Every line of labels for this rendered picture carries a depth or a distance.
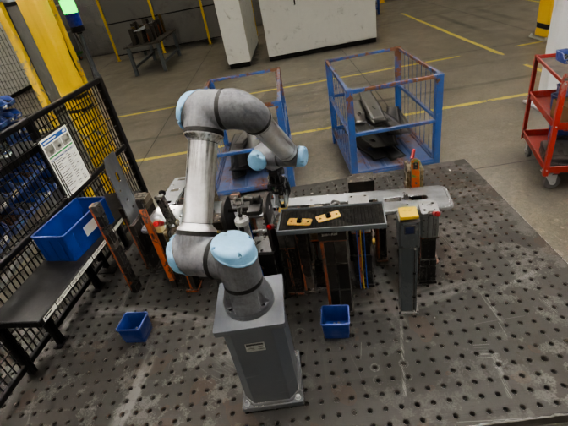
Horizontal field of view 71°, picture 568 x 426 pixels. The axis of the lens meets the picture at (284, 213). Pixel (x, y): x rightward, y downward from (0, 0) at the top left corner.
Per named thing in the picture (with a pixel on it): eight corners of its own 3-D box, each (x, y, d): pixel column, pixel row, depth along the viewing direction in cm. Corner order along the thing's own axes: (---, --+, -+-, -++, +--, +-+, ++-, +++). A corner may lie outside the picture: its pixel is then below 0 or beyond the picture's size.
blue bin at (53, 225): (116, 219, 189) (105, 196, 182) (77, 261, 165) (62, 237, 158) (87, 220, 193) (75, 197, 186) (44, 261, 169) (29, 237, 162)
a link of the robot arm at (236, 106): (258, 77, 105) (310, 145, 150) (221, 79, 109) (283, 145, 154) (251, 117, 103) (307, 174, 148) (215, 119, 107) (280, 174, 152)
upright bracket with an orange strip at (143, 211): (178, 286, 192) (142, 198, 165) (177, 287, 191) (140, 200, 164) (172, 286, 193) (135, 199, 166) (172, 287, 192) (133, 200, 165)
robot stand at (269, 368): (304, 405, 131) (284, 323, 110) (243, 412, 133) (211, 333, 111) (299, 352, 149) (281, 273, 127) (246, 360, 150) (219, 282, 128)
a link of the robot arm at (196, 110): (204, 281, 107) (219, 80, 108) (160, 275, 112) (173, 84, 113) (227, 276, 118) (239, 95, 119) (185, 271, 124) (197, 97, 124)
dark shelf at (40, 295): (144, 193, 213) (142, 189, 212) (42, 327, 139) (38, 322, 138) (107, 198, 217) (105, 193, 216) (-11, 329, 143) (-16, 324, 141)
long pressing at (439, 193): (444, 182, 176) (444, 179, 175) (456, 210, 158) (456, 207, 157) (156, 207, 201) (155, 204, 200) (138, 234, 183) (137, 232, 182)
